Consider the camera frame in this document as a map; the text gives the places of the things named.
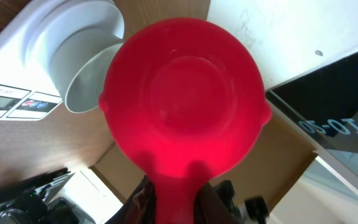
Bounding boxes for orange measuring scoop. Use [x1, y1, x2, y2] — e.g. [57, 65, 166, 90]
[99, 18, 272, 223]

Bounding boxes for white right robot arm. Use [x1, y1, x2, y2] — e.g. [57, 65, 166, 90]
[0, 168, 95, 224]

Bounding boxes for white digital kitchen scale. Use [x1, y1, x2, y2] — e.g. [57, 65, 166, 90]
[0, 1, 62, 121]

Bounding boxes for brown cardboard box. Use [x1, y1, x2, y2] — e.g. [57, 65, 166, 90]
[91, 110, 316, 210]

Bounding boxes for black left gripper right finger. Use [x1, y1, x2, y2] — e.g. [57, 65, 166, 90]
[198, 182, 237, 224]

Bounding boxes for white round bowl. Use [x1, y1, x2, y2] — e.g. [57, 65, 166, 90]
[24, 0, 124, 113]

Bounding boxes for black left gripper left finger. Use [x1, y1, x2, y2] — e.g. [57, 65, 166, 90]
[106, 175, 157, 224]

